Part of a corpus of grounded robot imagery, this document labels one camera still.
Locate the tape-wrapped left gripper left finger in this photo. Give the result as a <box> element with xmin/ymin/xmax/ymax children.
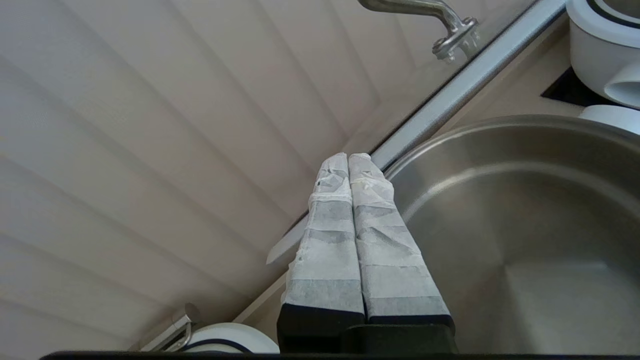
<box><xmin>277</xmin><ymin>152</ymin><xmax>366</xmax><ymax>352</ymax></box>

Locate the white cooking pot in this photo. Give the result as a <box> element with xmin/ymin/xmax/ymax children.
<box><xmin>384</xmin><ymin>104</ymin><xmax>640</xmax><ymax>356</ymax></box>
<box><xmin>565</xmin><ymin>0</ymin><xmax>640</xmax><ymax>109</ymax></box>

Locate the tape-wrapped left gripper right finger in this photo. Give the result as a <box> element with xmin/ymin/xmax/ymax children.
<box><xmin>348</xmin><ymin>153</ymin><xmax>456</xmax><ymax>331</ymax></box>

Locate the black glass cooktop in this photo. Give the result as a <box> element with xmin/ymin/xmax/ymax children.
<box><xmin>541</xmin><ymin>67</ymin><xmax>618</xmax><ymax>107</ymax></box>

